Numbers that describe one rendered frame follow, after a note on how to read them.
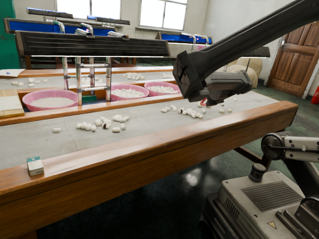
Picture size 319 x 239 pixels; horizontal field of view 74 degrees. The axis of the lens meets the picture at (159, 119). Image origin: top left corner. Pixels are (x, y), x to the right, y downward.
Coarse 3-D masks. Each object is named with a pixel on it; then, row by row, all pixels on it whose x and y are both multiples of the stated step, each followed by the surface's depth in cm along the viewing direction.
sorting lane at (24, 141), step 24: (240, 96) 163; (264, 96) 171; (48, 120) 93; (72, 120) 95; (144, 120) 104; (168, 120) 108; (192, 120) 111; (0, 144) 74; (24, 144) 75; (48, 144) 77; (72, 144) 79; (96, 144) 81; (0, 168) 63
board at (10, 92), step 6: (0, 90) 107; (6, 90) 108; (12, 90) 109; (0, 96) 101; (6, 96) 101; (18, 96) 103; (0, 114) 85; (6, 114) 86; (12, 114) 87; (18, 114) 88; (24, 114) 89
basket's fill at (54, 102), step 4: (36, 100) 112; (40, 100) 113; (44, 100) 113; (48, 100) 114; (52, 100) 116; (56, 100) 115; (60, 100) 115; (64, 100) 118; (68, 100) 118; (72, 100) 119; (32, 104) 107; (36, 104) 107; (40, 104) 108; (44, 104) 108; (48, 104) 109; (52, 104) 109; (56, 104) 110; (60, 104) 111; (64, 104) 112; (68, 104) 113
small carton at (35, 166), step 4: (36, 156) 63; (28, 160) 61; (32, 160) 61; (36, 160) 62; (40, 160) 62; (28, 164) 60; (32, 164) 60; (36, 164) 60; (40, 164) 60; (28, 168) 59; (32, 168) 58; (36, 168) 59; (40, 168) 59; (32, 172) 58; (36, 172) 59; (40, 172) 60
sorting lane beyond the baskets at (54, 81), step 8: (152, 72) 200; (160, 72) 204; (168, 72) 208; (0, 80) 131; (8, 80) 133; (16, 80) 134; (24, 80) 136; (40, 80) 140; (48, 80) 142; (56, 80) 144; (72, 80) 148; (96, 80) 155; (104, 80) 158; (112, 80) 160; (120, 80) 163; (128, 80) 165; (136, 80) 168; (144, 80) 171; (0, 88) 119; (8, 88) 121; (16, 88) 122; (24, 88) 124
